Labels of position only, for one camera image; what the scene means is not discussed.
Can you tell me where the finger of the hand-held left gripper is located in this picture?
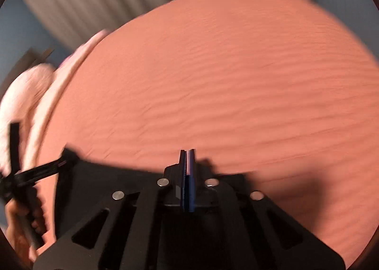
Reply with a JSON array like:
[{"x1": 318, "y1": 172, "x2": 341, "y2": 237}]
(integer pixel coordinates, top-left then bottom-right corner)
[
  {"x1": 18, "y1": 152, "x2": 79, "y2": 184},
  {"x1": 9, "y1": 123, "x2": 23, "y2": 176}
]

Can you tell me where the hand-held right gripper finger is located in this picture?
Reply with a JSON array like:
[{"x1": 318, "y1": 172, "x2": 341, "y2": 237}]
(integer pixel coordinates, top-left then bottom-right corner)
[
  {"x1": 32, "y1": 149, "x2": 188, "y2": 270},
  {"x1": 187, "y1": 148, "x2": 347, "y2": 270}
]

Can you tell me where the person's left hand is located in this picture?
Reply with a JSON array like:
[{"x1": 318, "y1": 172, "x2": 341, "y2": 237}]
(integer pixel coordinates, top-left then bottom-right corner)
[{"x1": 5, "y1": 194, "x2": 48, "y2": 260}]

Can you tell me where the pink dotted pillow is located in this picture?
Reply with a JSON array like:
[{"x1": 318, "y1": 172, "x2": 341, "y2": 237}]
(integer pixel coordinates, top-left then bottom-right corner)
[{"x1": 0, "y1": 63, "x2": 55, "y2": 170}]

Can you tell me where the dark grey headboard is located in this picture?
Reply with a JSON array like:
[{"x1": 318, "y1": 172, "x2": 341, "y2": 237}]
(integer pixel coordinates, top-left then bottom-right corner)
[{"x1": 6, "y1": 47, "x2": 57, "y2": 87}]

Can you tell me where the light pink blanket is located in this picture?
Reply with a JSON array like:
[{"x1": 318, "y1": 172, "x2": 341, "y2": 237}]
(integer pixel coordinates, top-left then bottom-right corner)
[{"x1": 22, "y1": 29, "x2": 113, "y2": 167}]

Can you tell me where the pink quilted bedspread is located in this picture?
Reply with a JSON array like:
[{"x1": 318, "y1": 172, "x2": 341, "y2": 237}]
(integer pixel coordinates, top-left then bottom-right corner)
[{"x1": 36, "y1": 0, "x2": 379, "y2": 267}]

